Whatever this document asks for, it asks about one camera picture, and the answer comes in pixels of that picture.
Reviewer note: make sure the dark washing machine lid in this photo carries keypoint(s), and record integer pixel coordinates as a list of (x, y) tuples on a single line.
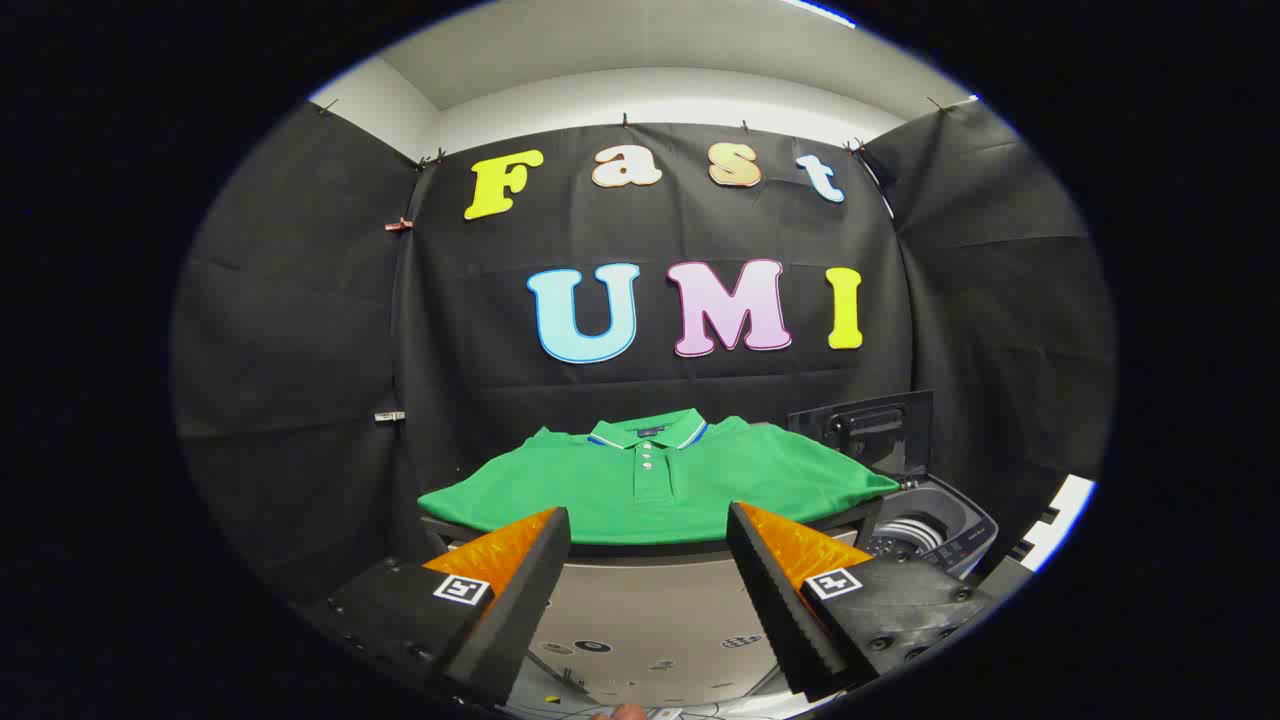
[(870, 430)]

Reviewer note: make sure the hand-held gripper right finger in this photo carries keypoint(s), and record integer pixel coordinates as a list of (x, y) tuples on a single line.
[(775, 600)]

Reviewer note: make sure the green polo shirt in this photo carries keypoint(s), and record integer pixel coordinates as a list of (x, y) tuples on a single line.
[(600, 490)]

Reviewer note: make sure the grey washing machine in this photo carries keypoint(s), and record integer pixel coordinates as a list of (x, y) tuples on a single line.
[(950, 525)]

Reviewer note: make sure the white board with black squares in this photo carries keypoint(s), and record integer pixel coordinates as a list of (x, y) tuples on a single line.
[(1060, 520)]

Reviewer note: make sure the pink clip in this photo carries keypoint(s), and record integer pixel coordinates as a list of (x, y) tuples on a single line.
[(398, 225)]

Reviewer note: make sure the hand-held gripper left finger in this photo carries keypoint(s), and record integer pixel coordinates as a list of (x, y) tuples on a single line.
[(530, 590)]

